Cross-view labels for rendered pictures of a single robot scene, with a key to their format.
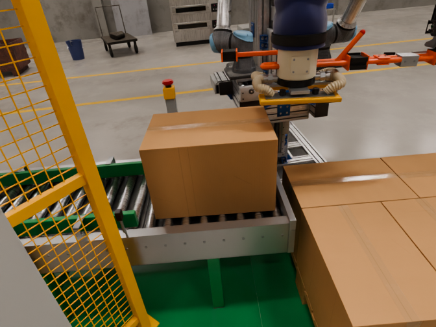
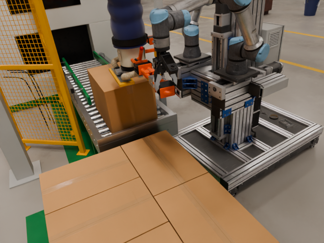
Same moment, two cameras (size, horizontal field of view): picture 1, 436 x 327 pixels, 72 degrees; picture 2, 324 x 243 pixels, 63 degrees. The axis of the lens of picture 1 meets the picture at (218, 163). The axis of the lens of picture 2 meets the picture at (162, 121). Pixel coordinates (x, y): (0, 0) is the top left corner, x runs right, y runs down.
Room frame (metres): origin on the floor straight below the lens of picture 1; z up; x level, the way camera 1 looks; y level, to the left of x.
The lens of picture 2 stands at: (0.76, -2.05, 1.74)
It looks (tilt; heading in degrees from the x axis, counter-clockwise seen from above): 31 degrees down; 66
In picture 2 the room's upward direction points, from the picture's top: 6 degrees counter-clockwise
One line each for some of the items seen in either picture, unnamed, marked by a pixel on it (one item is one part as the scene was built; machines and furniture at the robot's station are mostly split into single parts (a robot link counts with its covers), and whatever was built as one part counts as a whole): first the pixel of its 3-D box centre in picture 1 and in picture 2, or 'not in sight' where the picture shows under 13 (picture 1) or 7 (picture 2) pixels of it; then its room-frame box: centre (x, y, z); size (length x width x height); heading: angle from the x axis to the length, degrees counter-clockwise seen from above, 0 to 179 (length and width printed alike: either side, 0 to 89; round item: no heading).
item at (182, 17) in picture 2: not in sight; (175, 19); (1.38, -0.93, 1.50); 0.11 x 0.11 x 0.08; 10
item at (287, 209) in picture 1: (276, 180); (139, 128); (1.33, -0.31, 0.58); 0.70 x 0.03 x 0.06; 0
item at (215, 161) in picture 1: (211, 159); (121, 95); (1.32, 0.03, 0.75); 0.60 x 0.40 x 0.40; 89
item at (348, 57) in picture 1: (355, 61); (143, 67); (1.31, -0.63, 1.20); 0.10 x 0.08 x 0.06; 175
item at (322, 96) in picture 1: (298, 94); (120, 73); (1.23, -0.37, 1.10); 0.34 x 0.10 x 0.05; 85
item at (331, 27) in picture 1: (322, 34); (238, 47); (1.96, -0.71, 1.20); 0.13 x 0.12 x 0.14; 100
